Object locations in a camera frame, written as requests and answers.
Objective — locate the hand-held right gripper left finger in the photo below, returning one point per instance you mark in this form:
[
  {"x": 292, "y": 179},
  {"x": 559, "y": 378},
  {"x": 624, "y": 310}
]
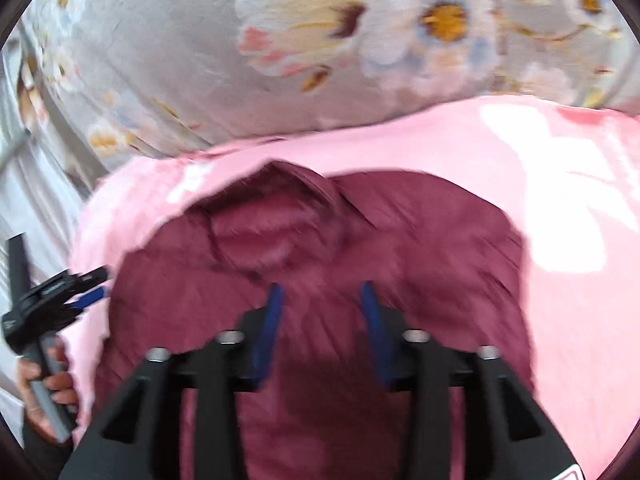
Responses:
[{"x": 267, "y": 340}]

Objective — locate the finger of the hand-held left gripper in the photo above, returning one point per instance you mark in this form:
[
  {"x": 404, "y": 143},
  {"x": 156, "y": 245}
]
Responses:
[
  {"x": 92, "y": 275},
  {"x": 92, "y": 300}
]

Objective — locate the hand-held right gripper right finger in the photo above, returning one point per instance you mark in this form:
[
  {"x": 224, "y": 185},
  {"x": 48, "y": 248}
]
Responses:
[{"x": 372, "y": 320}]

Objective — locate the maroon puffer jacket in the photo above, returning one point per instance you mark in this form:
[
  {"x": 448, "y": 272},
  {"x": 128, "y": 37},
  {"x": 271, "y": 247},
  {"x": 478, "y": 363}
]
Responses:
[{"x": 310, "y": 240}]

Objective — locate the person's left hand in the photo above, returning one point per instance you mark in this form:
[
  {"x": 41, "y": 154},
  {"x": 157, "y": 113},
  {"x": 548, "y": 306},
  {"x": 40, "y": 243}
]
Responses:
[{"x": 62, "y": 385}]

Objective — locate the white satin curtain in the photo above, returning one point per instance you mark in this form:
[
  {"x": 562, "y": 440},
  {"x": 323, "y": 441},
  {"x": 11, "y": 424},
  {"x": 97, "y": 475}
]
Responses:
[{"x": 30, "y": 195}]

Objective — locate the pink printed blanket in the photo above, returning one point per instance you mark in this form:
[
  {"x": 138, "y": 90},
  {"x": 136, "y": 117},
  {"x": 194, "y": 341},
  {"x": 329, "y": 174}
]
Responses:
[{"x": 575, "y": 310}]

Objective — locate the grey floral blanket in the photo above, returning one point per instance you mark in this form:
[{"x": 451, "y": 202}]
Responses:
[{"x": 175, "y": 35}]

